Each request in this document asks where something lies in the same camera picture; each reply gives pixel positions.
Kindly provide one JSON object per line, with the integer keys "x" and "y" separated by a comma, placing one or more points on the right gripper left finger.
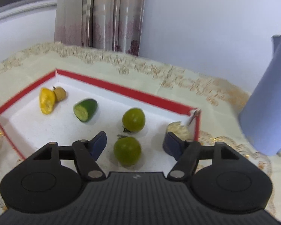
{"x": 86, "y": 153}

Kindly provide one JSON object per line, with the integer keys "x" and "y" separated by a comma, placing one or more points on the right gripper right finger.
{"x": 186, "y": 153}

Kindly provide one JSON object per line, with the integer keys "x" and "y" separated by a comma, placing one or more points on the dark sugarcane stump piece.
{"x": 181, "y": 131}

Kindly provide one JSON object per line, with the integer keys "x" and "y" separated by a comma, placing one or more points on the green round fruit near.
{"x": 127, "y": 150}

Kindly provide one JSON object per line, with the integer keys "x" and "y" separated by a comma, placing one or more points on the green round fruit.
{"x": 133, "y": 120}
{"x": 127, "y": 150}

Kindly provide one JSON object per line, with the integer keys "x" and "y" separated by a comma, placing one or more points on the green cucumber piece in tray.
{"x": 85, "y": 109}

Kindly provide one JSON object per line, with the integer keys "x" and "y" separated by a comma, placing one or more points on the red shallow tray box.
{"x": 27, "y": 129}

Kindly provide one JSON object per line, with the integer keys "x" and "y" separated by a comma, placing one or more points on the green round fruit far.
{"x": 133, "y": 120}

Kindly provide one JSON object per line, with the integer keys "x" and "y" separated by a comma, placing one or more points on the embroidered cream tablecloth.
{"x": 219, "y": 100}

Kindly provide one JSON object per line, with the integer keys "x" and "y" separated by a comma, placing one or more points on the brown longan fruit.
{"x": 60, "y": 93}

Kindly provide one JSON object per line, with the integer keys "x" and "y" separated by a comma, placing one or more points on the yellow fruit piece small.
{"x": 47, "y": 101}

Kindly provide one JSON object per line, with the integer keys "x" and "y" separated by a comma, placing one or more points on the blue electric kettle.
{"x": 260, "y": 119}

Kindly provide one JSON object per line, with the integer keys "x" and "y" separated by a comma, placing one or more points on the beige floral curtain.
{"x": 113, "y": 25}

